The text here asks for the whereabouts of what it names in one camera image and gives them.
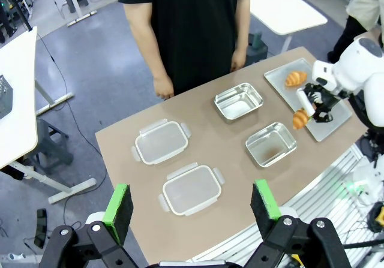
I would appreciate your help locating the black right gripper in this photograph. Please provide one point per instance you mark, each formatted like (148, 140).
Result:
(324, 98)

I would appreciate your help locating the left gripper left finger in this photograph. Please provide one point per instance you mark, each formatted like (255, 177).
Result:
(118, 211)

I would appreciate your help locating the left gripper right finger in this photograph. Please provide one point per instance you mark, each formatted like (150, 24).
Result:
(265, 208)

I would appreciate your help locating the golden brown croissant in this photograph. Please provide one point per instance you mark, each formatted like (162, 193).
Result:
(301, 118)
(295, 78)

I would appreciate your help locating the clear plastic clip lid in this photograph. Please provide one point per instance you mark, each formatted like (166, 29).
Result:
(192, 188)
(161, 142)

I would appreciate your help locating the rectangular stainless steel container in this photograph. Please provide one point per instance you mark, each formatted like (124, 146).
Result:
(270, 145)
(238, 103)

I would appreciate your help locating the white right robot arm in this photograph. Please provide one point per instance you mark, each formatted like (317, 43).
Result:
(360, 70)

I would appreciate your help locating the person's left forearm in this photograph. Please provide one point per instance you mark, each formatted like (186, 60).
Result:
(241, 34)

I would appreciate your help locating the person's right forearm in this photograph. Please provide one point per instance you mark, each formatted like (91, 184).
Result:
(150, 52)

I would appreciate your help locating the person's left hand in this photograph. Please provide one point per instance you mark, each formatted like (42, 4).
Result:
(238, 60)

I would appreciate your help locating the person's right hand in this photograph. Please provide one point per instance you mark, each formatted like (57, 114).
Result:
(163, 87)

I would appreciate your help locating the perforated metal baking tray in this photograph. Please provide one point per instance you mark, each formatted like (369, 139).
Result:
(279, 73)

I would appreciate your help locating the black device on floor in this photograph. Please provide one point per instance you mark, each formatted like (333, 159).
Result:
(41, 227)

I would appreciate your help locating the white table with rounded corner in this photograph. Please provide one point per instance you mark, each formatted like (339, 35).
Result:
(285, 7)

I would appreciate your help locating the person in beige shirt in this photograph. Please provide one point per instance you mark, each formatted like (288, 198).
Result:
(364, 1)

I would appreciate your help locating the white table with grey basket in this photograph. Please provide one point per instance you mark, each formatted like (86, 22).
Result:
(21, 100)

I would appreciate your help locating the person in black t-shirt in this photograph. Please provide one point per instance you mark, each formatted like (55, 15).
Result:
(192, 25)

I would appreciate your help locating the grey perforated basket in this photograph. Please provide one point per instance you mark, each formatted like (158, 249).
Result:
(4, 100)

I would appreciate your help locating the black tripod pole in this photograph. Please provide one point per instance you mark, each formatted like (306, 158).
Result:
(18, 4)

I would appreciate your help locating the aluminium extrusion robot frame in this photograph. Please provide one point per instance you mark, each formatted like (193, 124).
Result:
(327, 190)

